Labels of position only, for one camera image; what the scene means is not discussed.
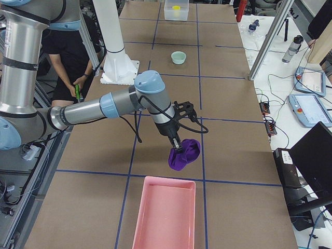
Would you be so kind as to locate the pink plastic bin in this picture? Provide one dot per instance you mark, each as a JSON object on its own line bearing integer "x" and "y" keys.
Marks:
{"x": 166, "y": 216}

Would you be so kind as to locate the upper teach pendant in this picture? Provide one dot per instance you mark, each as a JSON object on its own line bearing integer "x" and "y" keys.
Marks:
{"x": 310, "y": 81}

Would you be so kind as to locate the lower teach pendant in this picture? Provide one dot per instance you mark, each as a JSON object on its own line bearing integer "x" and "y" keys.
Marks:
{"x": 309, "y": 110}

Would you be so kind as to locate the purple cloth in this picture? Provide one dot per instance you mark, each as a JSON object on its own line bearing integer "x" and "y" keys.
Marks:
{"x": 191, "y": 151}

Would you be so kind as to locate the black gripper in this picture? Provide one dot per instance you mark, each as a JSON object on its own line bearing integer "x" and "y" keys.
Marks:
{"x": 168, "y": 130}

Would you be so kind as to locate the clear water bottle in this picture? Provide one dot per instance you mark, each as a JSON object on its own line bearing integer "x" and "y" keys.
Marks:
{"x": 293, "y": 49}

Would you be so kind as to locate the black monitor on stand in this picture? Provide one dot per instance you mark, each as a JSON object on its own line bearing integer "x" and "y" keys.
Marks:
{"x": 311, "y": 155}

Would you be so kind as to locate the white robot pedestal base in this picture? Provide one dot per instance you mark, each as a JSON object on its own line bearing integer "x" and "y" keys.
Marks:
{"x": 118, "y": 67}

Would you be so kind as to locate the seated person in black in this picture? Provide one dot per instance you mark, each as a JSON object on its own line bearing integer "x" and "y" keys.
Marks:
{"x": 71, "y": 62}

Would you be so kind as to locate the clear plastic storage box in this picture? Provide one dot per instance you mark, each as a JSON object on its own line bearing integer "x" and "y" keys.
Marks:
{"x": 176, "y": 15}

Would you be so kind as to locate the teach pendant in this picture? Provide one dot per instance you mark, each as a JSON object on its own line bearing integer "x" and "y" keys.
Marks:
{"x": 310, "y": 81}
{"x": 309, "y": 110}

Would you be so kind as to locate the aluminium frame post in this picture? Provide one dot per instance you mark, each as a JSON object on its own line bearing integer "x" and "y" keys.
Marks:
{"x": 281, "y": 14}

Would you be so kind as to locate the green handled tool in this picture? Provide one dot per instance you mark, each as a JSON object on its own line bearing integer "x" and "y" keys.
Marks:
{"x": 77, "y": 92}

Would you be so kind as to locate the folded dark blue umbrella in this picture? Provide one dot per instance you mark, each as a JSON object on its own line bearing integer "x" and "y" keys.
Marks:
{"x": 253, "y": 26}

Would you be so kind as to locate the black box on bench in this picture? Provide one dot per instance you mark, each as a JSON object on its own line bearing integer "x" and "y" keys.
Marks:
{"x": 287, "y": 171}

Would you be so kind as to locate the red fire extinguisher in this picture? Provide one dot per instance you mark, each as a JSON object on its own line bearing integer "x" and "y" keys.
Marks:
{"x": 241, "y": 9}

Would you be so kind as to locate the light green bowl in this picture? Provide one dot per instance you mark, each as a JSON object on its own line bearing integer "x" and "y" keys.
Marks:
{"x": 178, "y": 57}

